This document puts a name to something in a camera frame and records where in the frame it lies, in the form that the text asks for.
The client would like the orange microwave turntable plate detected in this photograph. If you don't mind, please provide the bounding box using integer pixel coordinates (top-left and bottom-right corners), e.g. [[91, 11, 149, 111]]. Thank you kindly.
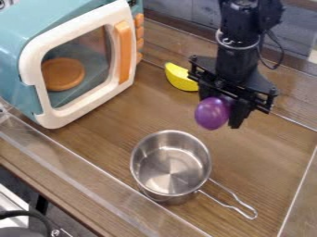
[[42, 57, 86, 92]]

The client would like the clear acrylic table barrier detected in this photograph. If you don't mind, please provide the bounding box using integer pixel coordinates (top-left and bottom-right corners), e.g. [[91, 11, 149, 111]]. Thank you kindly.
[[0, 106, 209, 237]]

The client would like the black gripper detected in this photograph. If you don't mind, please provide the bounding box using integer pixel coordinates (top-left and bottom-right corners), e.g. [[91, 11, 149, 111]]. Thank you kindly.
[[189, 30, 279, 129]]

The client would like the teal toy microwave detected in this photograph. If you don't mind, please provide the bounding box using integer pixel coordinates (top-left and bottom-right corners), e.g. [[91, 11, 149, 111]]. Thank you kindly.
[[0, 0, 144, 129]]

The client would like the black cable bottom left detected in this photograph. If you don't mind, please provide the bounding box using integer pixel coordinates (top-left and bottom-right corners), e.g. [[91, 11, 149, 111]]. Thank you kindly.
[[0, 210, 55, 237]]

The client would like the silver pot with wire handle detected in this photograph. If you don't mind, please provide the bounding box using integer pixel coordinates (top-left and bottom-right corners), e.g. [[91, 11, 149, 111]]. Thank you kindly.
[[130, 130, 259, 220]]

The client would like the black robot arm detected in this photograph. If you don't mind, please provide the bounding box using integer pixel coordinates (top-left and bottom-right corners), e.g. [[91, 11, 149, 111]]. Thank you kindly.
[[189, 0, 285, 130]]

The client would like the yellow toy banana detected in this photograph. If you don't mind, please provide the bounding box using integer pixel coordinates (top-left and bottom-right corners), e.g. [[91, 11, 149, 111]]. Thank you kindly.
[[165, 62, 198, 92]]

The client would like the purple toy eggplant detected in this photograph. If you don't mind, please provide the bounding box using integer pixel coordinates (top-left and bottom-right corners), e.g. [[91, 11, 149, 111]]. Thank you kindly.
[[194, 96, 235, 131]]

